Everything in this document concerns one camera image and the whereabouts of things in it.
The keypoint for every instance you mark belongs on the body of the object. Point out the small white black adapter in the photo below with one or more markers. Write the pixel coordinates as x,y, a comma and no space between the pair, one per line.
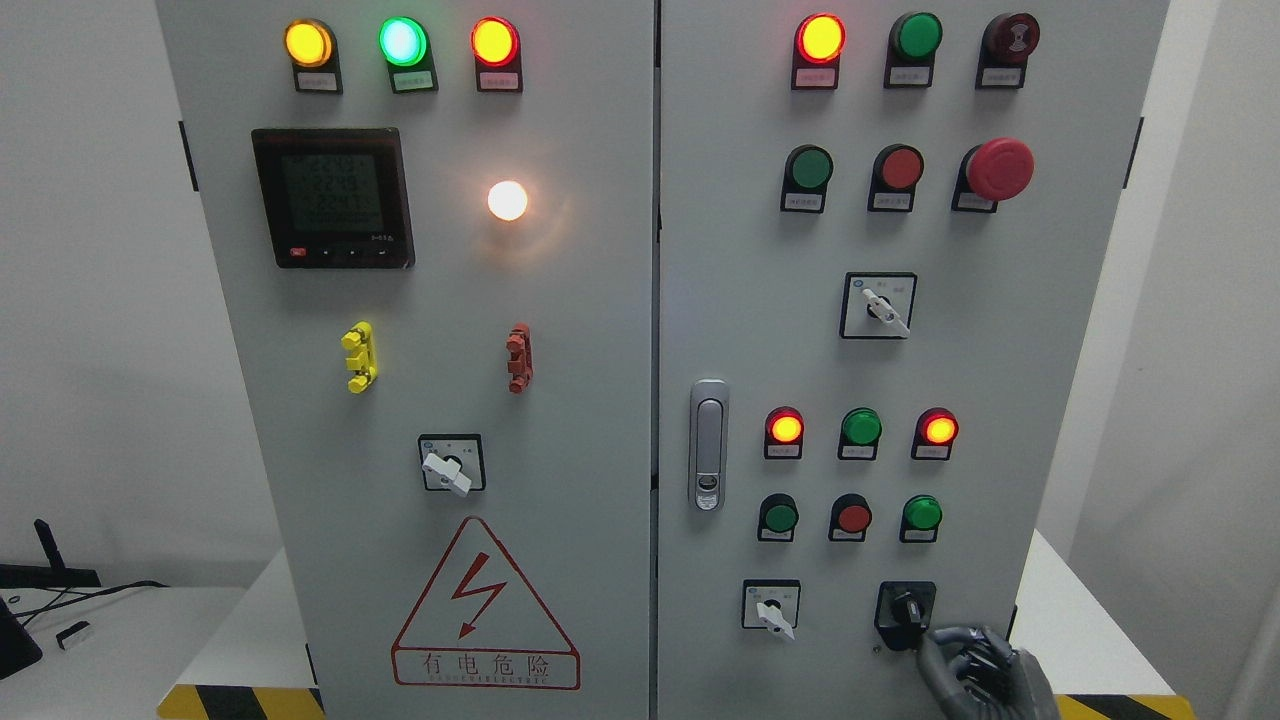
74,634

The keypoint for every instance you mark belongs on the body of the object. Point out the silver door latch handle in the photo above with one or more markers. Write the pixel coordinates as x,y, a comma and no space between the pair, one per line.
709,400

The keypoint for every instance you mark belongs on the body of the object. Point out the white glowing lamp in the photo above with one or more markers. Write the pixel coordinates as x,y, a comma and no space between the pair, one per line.
507,200

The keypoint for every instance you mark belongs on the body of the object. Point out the grey electrical cabinet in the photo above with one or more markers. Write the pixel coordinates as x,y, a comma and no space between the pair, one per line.
651,138

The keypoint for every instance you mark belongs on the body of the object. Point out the red emergency stop button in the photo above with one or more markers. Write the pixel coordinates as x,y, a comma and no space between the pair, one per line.
991,172

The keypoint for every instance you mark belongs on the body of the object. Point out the red push button lower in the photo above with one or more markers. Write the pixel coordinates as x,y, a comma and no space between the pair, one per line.
849,519

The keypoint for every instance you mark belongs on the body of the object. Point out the green push button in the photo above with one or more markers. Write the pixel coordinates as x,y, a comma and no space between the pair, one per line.
806,175
777,518
921,519

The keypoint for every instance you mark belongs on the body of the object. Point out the white selector switch lower right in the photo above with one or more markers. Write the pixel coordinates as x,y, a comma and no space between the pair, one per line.
771,605

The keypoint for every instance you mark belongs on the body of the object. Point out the red lit indicator top right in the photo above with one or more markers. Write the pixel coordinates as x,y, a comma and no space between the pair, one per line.
818,45

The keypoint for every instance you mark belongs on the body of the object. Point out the red lit indicator light left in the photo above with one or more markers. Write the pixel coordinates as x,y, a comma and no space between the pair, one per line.
497,54

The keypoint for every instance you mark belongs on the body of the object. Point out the black digital power meter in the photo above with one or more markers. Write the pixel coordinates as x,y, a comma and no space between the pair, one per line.
335,197

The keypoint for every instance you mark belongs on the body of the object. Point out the white selector switch upper right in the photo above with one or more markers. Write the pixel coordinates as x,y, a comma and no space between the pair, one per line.
877,305

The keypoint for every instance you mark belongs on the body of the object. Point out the green indicator middle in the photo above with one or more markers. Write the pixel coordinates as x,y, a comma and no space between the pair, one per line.
860,433

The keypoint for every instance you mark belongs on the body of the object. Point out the white platform with hazard stripes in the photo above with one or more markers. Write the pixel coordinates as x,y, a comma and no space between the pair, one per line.
256,666

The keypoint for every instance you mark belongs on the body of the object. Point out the yellow indicator light top left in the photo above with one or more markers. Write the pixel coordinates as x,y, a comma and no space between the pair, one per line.
315,61

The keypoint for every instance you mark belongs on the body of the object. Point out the red indicator middle right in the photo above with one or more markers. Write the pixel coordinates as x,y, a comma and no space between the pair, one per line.
935,434

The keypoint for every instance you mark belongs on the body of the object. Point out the white selector switch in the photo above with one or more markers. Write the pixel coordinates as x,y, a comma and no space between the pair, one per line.
877,305
771,605

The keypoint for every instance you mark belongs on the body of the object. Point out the yellow terminal connector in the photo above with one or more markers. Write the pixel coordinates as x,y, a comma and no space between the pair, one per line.
361,359

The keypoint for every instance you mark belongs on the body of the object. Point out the black rotary knob switch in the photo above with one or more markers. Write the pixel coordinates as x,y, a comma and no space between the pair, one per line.
903,613

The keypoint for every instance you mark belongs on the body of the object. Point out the dark red buzzer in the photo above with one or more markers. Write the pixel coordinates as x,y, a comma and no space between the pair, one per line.
1007,44

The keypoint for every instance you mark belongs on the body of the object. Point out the green push button upper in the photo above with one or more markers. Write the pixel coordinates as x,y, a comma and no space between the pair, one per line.
806,175

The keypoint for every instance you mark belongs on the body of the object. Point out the red push button upper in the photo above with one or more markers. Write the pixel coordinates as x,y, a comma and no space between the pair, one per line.
895,173

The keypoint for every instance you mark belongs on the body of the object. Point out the green lit indicator light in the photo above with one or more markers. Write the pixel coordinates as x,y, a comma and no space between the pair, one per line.
408,53

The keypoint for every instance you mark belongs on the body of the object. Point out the green push button lower left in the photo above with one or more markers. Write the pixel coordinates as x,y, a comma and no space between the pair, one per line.
777,518

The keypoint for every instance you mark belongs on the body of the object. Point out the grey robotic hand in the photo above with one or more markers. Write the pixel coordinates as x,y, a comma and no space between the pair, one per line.
974,673

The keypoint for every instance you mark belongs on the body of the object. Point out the red lit indicator middle left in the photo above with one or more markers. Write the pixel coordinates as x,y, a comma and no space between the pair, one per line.
784,434

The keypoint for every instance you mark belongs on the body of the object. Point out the red high voltage warning sticker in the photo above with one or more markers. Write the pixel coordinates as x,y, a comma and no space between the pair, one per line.
479,623

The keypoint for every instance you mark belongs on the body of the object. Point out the green push button lower right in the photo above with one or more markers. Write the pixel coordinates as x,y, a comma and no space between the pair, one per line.
921,519

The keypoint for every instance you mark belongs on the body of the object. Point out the green indicator top right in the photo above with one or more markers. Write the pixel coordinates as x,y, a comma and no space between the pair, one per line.
911,49

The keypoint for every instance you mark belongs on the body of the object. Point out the red terminal connector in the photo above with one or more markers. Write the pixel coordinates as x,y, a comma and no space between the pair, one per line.
519,366

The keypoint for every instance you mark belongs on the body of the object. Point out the red push button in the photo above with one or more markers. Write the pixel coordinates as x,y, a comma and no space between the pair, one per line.
895,173
849,519

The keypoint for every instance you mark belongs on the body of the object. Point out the white selector switch left door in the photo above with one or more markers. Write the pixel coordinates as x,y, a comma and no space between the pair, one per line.
452,463

